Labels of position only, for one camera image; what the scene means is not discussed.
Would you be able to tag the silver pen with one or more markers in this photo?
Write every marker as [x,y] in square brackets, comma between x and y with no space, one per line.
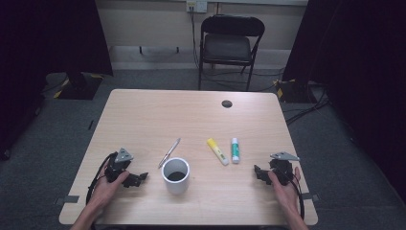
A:
[169,153]

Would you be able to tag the grey tape strip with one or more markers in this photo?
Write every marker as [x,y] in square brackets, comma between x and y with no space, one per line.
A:
[309,196]
[68,200]

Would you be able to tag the black stand base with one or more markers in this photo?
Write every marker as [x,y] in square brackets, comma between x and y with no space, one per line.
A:
[293,91]
[79,87]

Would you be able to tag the person's left hand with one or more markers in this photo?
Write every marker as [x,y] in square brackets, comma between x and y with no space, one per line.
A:
[105,191]

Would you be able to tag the white cup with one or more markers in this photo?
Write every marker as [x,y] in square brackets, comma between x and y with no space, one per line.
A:
[175,187]

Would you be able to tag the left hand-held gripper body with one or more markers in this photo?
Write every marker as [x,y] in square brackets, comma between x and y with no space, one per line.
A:
[116,167]

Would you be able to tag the white wall outlet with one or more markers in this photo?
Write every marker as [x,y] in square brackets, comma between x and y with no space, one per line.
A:
[196,5]

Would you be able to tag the person's right hand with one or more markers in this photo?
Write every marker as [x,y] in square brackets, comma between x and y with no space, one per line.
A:
[288,195]

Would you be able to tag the yellow highlighter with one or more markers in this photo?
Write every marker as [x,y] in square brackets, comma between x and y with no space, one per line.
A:
[217,151]

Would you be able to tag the black desk grommet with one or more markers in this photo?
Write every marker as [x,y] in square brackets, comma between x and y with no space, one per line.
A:
[227,103]

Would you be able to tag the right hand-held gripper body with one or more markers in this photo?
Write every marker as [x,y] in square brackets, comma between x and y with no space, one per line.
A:
[282,169]

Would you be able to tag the dark curtain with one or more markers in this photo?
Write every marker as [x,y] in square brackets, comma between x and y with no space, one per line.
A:
[357,64]
[48,38]

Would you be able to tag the green and white glue stick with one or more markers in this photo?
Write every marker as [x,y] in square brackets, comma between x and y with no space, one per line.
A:
[235,150]

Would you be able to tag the black folding chair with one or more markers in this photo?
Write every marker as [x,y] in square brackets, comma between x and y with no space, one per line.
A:
[227,48]

